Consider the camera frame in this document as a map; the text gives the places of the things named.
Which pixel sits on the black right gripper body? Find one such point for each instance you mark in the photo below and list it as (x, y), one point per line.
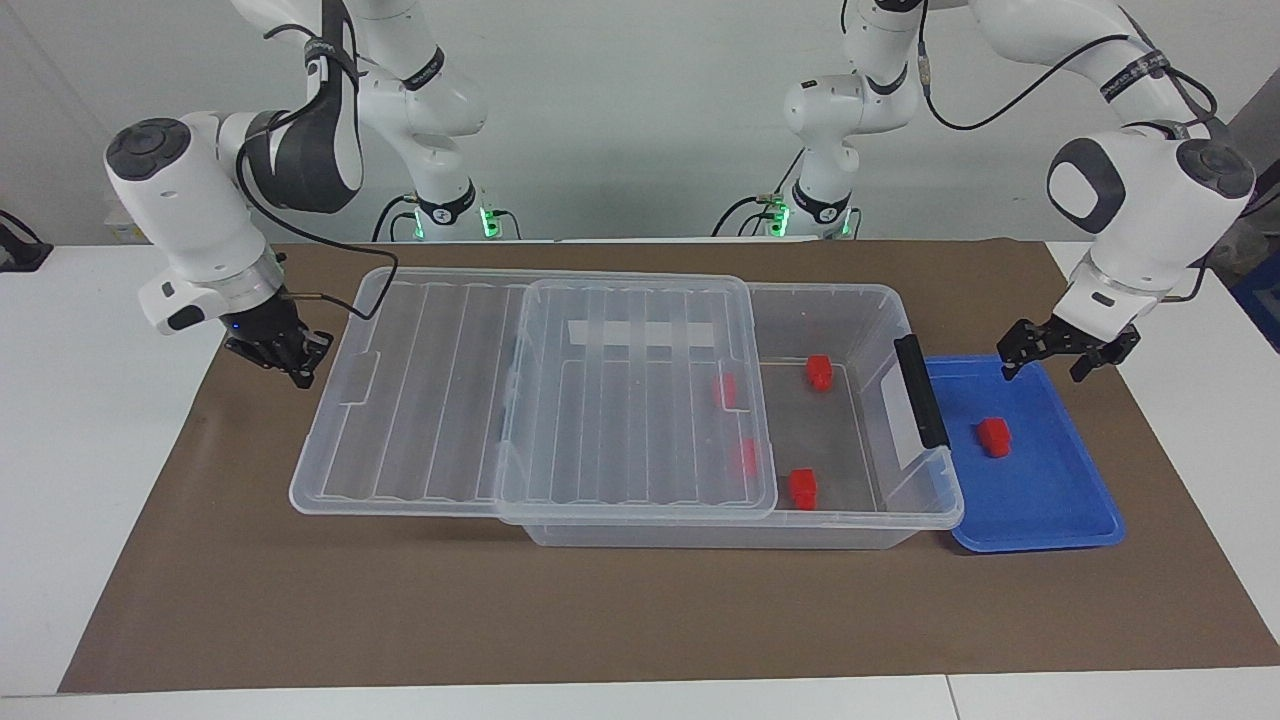
(265, 335)

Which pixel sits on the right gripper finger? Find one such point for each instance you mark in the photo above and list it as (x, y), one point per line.
(318, 352)
(300, 375)

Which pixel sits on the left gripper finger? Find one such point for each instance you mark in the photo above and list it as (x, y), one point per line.
(1018, 348)
(1105, 358)

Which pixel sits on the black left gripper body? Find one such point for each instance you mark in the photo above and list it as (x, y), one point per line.
(1075, 338)

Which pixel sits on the red toy block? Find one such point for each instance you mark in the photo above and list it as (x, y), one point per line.
(819, 371)
(725, 390)
(746, 455)
(993, 437)
(803, 488)

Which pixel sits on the clear plastic box lid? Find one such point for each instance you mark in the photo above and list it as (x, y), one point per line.
(400, 400)

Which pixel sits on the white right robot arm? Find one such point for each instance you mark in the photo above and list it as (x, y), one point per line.
(190, 210)

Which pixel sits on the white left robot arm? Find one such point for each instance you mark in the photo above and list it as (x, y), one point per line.
(1140, 200)

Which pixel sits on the blue plastic tray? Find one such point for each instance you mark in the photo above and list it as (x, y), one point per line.
(1050, 495)

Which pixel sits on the clear plastic storage box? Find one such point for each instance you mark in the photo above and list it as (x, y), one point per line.
(830, 450)

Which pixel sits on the blue crate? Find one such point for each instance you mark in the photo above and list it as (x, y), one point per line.
(1265, 300)

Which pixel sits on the brown table mat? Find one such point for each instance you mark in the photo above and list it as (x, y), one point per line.
(600, 620)

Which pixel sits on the black clamp mount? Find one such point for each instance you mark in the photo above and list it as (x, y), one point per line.
(20, 255)

